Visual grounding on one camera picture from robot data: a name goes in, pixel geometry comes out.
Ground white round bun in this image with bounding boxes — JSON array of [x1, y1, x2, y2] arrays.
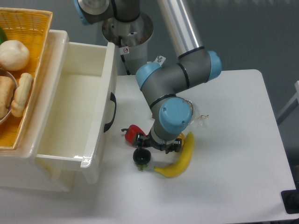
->
[[0, 40, 30, 71]]

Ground green pepper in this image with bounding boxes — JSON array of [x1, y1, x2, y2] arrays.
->
[[0, 28, 7, 44]]

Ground red bell pepper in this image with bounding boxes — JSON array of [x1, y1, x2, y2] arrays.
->
[[121, 124, 146, 146]]

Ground white plastic drawer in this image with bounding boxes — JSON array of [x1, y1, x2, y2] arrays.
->
[[37, 42, 116, 171]]

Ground black drawer handle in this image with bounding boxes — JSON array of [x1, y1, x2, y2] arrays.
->
[[104, 92, 117, 133]]

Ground beige peanut-shaped bread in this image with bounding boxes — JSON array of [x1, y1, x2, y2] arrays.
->
[[11, 73, 33, 117]]

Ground yellow banana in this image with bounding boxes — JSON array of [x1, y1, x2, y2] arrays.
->
[[154, 132, 195, 178]]

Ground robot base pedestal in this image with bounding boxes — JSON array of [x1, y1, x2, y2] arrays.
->
[[102, 12, 154, 75]]

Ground dark purple mangosteen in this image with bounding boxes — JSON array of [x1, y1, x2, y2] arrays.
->
[[133, 147, 151, 171]]

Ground white furniture frame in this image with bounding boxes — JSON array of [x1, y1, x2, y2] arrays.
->
[[276, 81, 299, 126]]

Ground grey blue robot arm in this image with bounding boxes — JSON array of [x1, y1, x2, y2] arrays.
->
[[74, 0, 222, 153]]

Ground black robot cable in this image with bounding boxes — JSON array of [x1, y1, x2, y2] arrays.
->
[[118, 35, 131, 76]]

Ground metal bowl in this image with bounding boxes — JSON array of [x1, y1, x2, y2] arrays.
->
[[0, 69, 18, 125]]

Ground white drawer cabinet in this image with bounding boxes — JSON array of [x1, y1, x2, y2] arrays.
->
[[0, 29, 103, 193]]

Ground metal mounting bracket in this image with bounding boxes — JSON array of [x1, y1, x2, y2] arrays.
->
[[147, 55, 166, 67]]

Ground black device at table edge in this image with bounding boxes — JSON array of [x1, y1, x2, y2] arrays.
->
[[281, 189, 299, 214]]

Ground bread slice in plastic wrap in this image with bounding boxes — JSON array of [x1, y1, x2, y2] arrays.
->
[[186, 100, 209, 126]]

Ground yellow woven basket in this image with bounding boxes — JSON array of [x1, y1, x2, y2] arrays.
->
[[0, 7, 53, 150]]

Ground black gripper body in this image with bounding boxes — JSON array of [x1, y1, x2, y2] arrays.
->
[[148, 136, 174, 151]]

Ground yellow bell pepper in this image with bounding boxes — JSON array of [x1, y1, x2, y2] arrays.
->
[[177, 133, 185, 146]]

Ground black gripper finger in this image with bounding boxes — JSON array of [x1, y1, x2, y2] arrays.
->
[[165, 138, 183, 154], [133, 133, 150, 151]]

